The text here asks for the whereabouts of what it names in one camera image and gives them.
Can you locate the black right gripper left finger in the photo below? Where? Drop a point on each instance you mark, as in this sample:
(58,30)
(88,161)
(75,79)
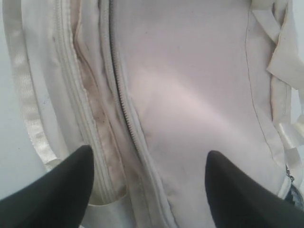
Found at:
(57,200)

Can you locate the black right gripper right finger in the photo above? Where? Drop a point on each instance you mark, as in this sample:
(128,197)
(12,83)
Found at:
(237,201)

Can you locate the cream fabric duffel bag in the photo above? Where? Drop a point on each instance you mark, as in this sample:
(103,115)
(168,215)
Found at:
(152,86)

